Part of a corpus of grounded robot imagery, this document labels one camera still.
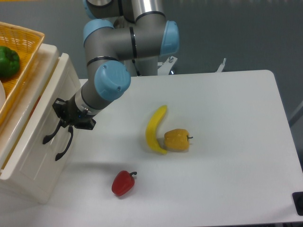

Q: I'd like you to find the red bell pepper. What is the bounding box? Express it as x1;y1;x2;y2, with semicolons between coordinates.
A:
111;170;137;196

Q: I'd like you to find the black cable on pedestal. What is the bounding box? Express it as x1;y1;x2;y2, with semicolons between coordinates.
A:
131;59;142;77

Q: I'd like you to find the white drawer cabinet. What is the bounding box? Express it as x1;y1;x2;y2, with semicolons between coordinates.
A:
0;44;80;203

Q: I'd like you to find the black device at table edge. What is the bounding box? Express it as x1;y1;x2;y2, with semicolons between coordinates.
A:
292;192;303;216

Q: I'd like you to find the black top drawer handle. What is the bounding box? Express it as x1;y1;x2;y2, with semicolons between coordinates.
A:
42;120;62;144

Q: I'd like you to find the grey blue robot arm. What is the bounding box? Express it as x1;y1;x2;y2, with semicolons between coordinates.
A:
53;0;179;130

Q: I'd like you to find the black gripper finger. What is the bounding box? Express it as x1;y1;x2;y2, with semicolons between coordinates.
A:
52;98;67;120
60;118;75;128

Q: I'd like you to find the black drawer handle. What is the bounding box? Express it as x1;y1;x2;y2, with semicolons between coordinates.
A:
42;120;62;144
54;126;74;162

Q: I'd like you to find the yellow bell pepper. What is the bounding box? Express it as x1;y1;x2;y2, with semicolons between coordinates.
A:
164;129;193;151

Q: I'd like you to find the green bell pepper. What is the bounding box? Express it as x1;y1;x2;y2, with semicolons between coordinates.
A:
0;46;20;78

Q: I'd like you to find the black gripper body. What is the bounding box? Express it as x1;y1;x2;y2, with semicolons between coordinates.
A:
63;96;96;130

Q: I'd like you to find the black lower drawer handle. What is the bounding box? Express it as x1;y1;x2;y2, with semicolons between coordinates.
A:
54;126;74;162

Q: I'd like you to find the yellow banana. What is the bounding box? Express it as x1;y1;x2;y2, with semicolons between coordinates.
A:
145;105;167;155

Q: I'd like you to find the yellow woven basket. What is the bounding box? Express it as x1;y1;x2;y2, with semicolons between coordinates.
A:
0;22;45;123

